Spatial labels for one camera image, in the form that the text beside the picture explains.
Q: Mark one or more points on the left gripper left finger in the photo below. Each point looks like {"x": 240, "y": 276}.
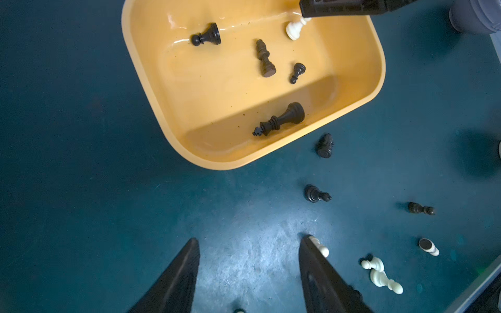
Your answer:
{"x": 174, "y": 290}

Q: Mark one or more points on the black bishop chess piece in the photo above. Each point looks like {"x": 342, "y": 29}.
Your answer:
{"x": 314, "y": 195}

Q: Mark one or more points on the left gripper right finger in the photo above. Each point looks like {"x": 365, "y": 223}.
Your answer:
{"x": 323, "y": 288}

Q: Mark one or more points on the yellow plastic storage box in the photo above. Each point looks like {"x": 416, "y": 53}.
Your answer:
{"x": 208, "y": 99}

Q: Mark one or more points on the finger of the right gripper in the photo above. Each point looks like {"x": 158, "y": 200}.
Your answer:
{"x": 324, "y": 8}

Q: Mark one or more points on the purple bowl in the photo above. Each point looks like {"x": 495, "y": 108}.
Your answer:
{"x": 475, "y": 16}

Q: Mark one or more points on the brown pawn right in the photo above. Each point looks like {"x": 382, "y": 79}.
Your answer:
{"x": 416, "y": 208}

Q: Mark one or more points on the black king chess piece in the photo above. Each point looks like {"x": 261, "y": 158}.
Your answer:
{"x": 294, "y": 114}

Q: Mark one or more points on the white knight piece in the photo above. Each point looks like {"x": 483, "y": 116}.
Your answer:
{"x": 373, "y": 264}

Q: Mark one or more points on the white lying piece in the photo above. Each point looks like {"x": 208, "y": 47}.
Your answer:
{"x": 428, "y": 246}

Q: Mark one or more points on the brown bishop chess piece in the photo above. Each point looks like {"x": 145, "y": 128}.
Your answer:
{"x": 267, "y": 67}

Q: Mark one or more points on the black knight chess piece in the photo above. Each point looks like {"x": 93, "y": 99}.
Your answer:
{"x": 324, "y": 146}

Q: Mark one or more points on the white pawn by knight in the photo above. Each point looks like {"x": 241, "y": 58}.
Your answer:
{"x": 380, "y": 279}

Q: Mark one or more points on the black pawn chess piece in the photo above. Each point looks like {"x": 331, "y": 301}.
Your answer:
{"x": 211, "y": 35}

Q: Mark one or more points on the black pawn pair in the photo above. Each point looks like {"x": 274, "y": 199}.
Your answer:
{"x": 357, "y": 294}

